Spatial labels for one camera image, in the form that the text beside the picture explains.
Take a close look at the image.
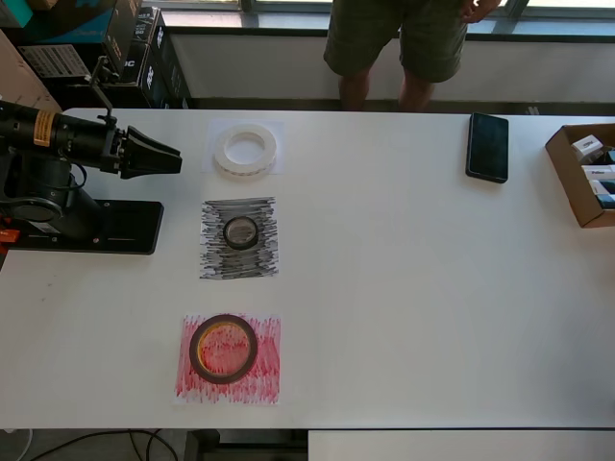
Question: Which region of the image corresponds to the tall black printed box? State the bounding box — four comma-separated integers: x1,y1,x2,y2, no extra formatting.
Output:
103,0,162,87

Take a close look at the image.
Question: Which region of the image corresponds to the person in dark shirt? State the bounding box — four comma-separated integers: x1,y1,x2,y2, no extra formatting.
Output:
323,0,471,112

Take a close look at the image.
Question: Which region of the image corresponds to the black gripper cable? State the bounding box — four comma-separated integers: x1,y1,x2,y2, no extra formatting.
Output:
66,162,90,194

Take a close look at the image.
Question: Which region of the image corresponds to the orange clamp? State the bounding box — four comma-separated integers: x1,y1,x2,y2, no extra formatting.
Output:
0,215,20,245

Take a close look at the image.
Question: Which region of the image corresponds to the black and white small box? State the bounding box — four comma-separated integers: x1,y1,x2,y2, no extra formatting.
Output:
588,180,615,210

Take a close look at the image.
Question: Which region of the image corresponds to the black monitor box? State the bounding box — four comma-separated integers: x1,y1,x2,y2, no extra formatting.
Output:
141,23,194,110

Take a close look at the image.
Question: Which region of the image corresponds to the red tape roll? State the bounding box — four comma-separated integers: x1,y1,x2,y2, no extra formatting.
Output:
188,312,259,385

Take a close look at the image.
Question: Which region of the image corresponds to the person's left hand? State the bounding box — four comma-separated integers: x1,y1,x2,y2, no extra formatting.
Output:
458,0,504,25

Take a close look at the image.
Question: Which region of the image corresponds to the black box with white label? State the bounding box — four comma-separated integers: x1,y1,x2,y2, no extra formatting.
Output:
16,42,131,88

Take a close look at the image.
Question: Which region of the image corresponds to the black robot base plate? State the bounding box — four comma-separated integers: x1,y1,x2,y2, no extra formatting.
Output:
9,199,164,255

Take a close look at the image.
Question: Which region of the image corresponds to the open brown cardboard box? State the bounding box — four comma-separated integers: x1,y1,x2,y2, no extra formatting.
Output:
545,123,615,230

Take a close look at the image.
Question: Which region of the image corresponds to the black floor cable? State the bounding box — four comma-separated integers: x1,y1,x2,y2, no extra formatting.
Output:
28,428,188,461

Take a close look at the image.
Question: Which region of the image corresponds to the plain white paper sheet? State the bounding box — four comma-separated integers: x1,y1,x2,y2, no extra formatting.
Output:
200,118,285,177

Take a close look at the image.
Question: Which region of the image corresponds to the teal product box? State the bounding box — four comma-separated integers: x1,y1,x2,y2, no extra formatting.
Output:
18,0,144,45

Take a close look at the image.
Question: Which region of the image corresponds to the black scribbled paper sheet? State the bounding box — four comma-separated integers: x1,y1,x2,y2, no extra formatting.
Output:
199,195,281,282

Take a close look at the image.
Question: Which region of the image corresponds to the white floor cable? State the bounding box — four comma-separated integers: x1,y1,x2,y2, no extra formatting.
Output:
0,425,36,461

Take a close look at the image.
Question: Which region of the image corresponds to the wide white tape roll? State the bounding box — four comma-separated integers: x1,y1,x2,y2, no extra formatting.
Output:
212,123,280,181

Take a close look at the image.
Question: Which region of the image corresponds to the small black tape roll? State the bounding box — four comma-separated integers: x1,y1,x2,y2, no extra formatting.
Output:
222,215,261,253

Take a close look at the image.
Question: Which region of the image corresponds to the red scribbled paper sheet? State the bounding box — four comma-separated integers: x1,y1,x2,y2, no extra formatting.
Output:
172,311,283,406

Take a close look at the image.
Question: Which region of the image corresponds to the cardboard box with shipping label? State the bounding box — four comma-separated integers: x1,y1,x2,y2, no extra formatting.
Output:
0,26,63,114

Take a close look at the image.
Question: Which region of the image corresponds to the dark window frame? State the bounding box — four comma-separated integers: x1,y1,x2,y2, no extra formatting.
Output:
160,0,615,47

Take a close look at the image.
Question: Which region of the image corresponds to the white box with black lettering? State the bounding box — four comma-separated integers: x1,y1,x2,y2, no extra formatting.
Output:
580,164,615,181

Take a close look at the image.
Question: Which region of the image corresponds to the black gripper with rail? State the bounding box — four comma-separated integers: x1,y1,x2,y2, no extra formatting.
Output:
97,122,184,182

